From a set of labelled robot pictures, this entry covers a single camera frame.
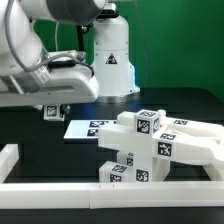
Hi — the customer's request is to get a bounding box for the white chair seat plate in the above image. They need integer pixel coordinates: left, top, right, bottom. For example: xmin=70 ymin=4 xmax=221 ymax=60
xmin=64 ymin=120 xmax=116 ymax=143

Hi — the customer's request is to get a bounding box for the white left barrier rail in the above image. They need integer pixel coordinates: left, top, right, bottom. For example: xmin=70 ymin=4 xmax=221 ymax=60
xmin=0 ymin=144 xmax=19 ymax=184

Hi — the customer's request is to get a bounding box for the white seat block with pegs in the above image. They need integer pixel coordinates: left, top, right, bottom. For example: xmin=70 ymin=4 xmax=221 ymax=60
xmin=133 ymin=155 xmax=170 ymax=182

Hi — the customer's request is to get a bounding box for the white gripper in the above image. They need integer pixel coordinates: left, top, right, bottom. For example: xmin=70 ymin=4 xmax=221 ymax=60
xmin=0 ymin=53 xmax=99 ymax=115

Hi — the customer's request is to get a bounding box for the white barrier rail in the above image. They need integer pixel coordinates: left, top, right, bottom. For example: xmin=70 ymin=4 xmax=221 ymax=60
xmin=204 ymin=165 xmax=224 ymax=181
xmin=0 ymin=181 xmax=224 ymax=209
xmin=0 ymin=144 xmax=19 ymax=184

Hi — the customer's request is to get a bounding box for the black camera on stand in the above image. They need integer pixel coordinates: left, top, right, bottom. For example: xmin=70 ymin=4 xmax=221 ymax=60
xmin=98 ymin=3 xmax=119 ymax=19

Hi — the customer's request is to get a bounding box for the white tagged cube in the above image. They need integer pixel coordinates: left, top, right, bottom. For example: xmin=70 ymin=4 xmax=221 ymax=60
xmin=134 ymin=109 xmax=160 ymax=136
xmin=44 ymin=105 xmax=64 ymax=121

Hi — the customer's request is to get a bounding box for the white chair back frame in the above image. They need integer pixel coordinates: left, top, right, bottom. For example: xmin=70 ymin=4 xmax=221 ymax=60
xmin=98 ymin=110 xmax=224 ymax=169

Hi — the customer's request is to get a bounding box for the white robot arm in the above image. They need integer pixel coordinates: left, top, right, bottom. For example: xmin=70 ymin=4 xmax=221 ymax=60
xmin=0 ymin=0 xmax=107 ymax=108

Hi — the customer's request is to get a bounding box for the white front barrier rail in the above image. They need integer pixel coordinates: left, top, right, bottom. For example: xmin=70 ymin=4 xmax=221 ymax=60
xmin=0 ymin=181 xmax=224 ymax=209

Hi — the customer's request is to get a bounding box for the white right barrier rail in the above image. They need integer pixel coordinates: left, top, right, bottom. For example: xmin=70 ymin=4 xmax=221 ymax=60
xmin=204 ymin=165 xmax=224 ymax=181

